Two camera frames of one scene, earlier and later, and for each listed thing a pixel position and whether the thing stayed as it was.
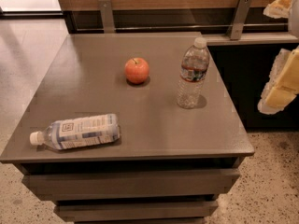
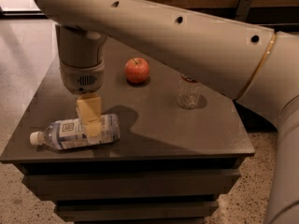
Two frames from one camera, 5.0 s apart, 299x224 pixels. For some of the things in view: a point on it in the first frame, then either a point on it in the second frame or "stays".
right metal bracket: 235,28 stays
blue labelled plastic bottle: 78,132 stays
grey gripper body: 294,21 → 81,78
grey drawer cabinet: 132,128 stays
